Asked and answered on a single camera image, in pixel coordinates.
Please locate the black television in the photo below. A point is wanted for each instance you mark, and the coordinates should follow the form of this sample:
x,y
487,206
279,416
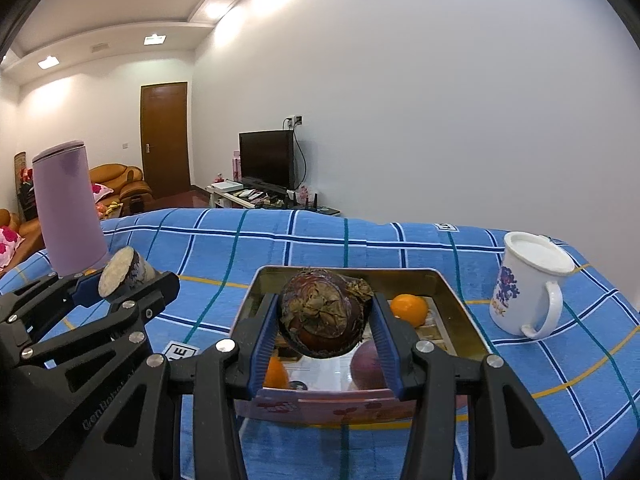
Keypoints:
x,y
265,160

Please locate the purple tumbler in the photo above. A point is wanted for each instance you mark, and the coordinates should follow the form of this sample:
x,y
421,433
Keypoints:
x,y
65,210

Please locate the orange leather sofa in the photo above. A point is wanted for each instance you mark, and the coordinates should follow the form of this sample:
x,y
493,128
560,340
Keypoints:
x,y
125,180

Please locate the pink tin box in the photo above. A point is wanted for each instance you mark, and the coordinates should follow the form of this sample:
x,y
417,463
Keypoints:
x,y
350,407

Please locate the red flower arrangement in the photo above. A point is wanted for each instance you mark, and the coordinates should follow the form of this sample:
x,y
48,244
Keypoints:
x,y
25,176

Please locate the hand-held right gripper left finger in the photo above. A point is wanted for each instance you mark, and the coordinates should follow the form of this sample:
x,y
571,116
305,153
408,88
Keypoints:
x,y
265,342

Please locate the flat white box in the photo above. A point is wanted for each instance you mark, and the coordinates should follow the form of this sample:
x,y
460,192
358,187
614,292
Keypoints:
x,y
225,186

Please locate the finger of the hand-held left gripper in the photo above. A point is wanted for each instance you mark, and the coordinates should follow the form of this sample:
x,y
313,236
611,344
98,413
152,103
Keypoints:
x,y
160,290
87,287

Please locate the pink floral pillow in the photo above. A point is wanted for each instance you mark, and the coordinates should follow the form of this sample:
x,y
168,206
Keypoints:
x,y
102,191
7,245

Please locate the blue checked blanket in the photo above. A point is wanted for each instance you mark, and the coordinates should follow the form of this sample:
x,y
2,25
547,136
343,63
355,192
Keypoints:
x,y
320,240

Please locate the brown wooden door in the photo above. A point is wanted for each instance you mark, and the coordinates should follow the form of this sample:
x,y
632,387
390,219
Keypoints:
x,y
165,140

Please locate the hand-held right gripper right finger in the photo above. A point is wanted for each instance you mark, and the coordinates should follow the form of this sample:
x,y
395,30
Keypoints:
x,y
384,342

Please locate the wall socket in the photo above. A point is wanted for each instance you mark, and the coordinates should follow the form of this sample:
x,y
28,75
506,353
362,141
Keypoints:
x,y
295,121

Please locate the white television stand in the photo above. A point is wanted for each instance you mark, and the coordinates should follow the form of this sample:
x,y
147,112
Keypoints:
x,y
240,202

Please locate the white mug with purple print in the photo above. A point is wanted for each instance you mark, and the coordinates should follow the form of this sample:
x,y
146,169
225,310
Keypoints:
x,y
520,290

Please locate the recessed ceiling light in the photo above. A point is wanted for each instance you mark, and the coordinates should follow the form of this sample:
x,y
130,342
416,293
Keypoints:
x,y
48,62
155,39

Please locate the purple passion fruit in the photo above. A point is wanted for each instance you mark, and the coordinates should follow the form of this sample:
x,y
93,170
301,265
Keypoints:
x,y
367,367

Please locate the orange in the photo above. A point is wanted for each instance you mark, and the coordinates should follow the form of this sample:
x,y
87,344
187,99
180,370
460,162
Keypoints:
x,y
410,310
276,374

